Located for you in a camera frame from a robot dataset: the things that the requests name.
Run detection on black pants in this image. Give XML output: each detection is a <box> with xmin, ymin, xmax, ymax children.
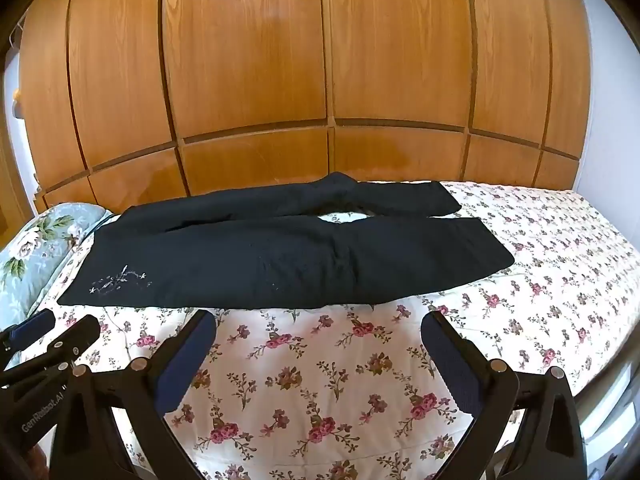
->
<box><xmin>57</xmin><ymin>171</ymin><xmax>516</xmax><ymax>311</ymax></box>

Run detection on floral bedsheet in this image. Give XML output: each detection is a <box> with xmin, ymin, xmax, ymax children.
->
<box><xmin>20</xmin><ymin>180</ymin><xmax>640</xmax><ymax>480</ymax></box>

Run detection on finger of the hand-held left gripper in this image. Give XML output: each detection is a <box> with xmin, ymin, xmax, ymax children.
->
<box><xmin>0</xmin><ymin>308</ymin><xmax>56</xmax><ymax>357</ymax></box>
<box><xmin>0</xmin><ymin>314</ymin><xmax>101</xmax><ymax>389</ymax></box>

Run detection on wooden wardrobe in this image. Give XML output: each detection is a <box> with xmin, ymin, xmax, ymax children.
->
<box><xmin>17</xmin><ymin>0</ymin><xmax>594</xmax><ymax>211</ymax></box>

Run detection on light blue floral pillow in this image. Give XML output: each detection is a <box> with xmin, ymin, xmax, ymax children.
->
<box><xmin>0</xmin><ymin>202</ymin><xmax>116</xmax><ymax>361</ymax></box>

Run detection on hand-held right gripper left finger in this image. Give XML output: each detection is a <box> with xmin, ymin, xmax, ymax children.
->
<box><xmin>47</xmin><ymin>309</ymin><xmax>218</xmax><ymax>480</ymax></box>

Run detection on white bed base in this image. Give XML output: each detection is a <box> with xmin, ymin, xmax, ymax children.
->
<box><xmin>575</xmin><ymin>350</ymin><xmax>640</xmax><ymax>480</ymax></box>

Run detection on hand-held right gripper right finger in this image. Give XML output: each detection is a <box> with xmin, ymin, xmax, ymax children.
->
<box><xmin>420</xmin><ymin>309</ymin><xmax>587</xmax><ymax>480</ymax></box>

